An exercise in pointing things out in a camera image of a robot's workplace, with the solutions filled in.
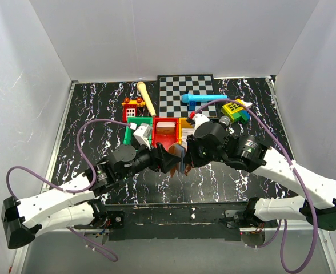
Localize cards in yellow bin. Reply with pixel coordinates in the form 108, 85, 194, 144
181, 128, 194, 147

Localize card stack in red bin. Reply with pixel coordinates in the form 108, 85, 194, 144
155, 122, 176, 135

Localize small blue toy block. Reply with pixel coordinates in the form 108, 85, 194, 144
187, 101, 196, 111

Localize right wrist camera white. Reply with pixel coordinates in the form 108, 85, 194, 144
186, 111, 210, 132

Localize brown leather card holder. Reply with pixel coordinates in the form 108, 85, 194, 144
168, 143, 189, 178

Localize yellow green block toy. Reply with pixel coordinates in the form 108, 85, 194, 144
221, 102, 250, 124

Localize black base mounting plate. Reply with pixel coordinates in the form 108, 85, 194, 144
73, 201, 280, 242

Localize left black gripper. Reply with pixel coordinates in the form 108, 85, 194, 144
119, 138, 181, 181

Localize yellow plastic bin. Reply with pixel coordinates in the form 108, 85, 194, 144
179, 118, 194, 144

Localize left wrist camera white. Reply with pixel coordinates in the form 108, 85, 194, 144
133, 123, 153, 149

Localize beige toy microphone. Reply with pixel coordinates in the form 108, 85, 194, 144
137, 82, 157, 118

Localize checkered chess board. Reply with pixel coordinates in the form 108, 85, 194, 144
158, 74, 219, 118

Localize black silver microphone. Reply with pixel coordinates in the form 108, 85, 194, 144
218, 116, 231, 127

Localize green plastic bin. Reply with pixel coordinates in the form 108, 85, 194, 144
123, 116, 153, 150

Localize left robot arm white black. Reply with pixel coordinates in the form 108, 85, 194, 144
1, 144, 181, 249

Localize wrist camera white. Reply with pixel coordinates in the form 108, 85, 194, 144
133, 123, 153, 149
186, 111, 210, 132

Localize blue toy microphone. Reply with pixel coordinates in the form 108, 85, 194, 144
181, 94, 228, 104

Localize red toy block house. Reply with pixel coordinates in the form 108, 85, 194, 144
122, 98, 146, 123

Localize red plastic bin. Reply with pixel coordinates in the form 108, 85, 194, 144
152, 116, 179, 150

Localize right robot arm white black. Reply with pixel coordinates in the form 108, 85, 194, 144
184, 114, 336, 231

